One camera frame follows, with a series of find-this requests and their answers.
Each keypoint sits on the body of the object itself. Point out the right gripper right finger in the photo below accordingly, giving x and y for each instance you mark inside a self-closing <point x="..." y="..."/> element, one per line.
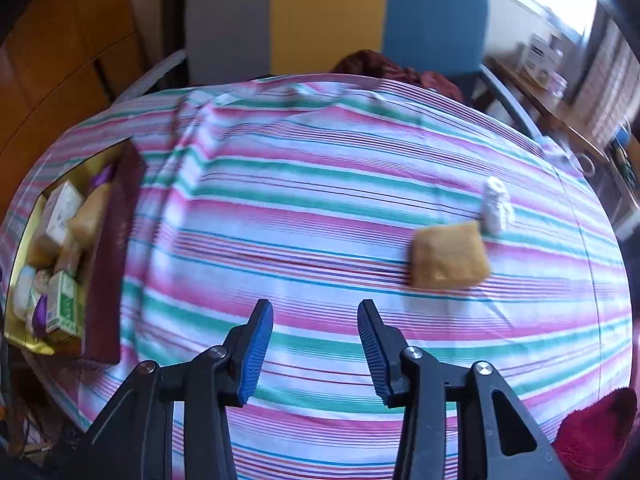
<point x="497" y="437"/>

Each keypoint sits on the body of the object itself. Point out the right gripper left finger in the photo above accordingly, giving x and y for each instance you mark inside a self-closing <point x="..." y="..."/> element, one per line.
<point x="132" y="436"/>

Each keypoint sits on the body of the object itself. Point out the small green carton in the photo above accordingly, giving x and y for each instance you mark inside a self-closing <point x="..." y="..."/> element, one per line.
<point x="63" y="307"/>

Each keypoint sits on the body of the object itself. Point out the purple snack packet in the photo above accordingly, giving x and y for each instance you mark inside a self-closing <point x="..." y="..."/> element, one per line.
<point x="104" y="176"/>
<point x="36" y="315"/>

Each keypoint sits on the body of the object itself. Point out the yellow sponge block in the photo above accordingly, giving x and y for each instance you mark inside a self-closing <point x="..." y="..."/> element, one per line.
<point x="85" y="224"/>
<point x="451" y="256"/>
<point x="42" y="252"/>

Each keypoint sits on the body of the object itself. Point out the white blue sock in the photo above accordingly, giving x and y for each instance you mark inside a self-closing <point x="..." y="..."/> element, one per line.
<point x="21" y="291"/>

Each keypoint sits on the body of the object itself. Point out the white plastic wrap ball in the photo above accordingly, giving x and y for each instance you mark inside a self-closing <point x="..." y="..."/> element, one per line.
<point x="498" y="214"/>

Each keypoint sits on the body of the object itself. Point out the white cardboard box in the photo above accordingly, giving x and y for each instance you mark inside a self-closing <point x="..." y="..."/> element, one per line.
<point x="62" y="204"/>

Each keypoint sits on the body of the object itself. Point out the Weidan cracker packet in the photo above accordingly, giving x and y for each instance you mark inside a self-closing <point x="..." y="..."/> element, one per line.
<point x="69" y="258"/>
<point x="40" y="283"/>

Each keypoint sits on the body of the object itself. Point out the red towel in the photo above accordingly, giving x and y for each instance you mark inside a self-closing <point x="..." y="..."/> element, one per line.
<point x="590" y="441"/>

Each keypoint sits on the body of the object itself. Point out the gold tin box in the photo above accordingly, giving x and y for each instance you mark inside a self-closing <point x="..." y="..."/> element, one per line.
<point x="101" y="269"/>

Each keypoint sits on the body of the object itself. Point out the striped bed sheet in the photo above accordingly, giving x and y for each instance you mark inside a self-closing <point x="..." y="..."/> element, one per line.
<point x="306" y="191"/>

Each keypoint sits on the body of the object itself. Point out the white boxes on shelf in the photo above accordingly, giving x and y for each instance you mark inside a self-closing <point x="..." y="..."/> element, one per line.
<point x="541" y="64"/>

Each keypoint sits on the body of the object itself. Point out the dark red cloth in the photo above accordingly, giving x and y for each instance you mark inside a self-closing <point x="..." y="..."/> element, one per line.
<point x="373" y="64"/>

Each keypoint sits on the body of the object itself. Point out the grey yellow blue chair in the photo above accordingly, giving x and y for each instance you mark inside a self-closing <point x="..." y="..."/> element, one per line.
<point x="223" y="41"/>

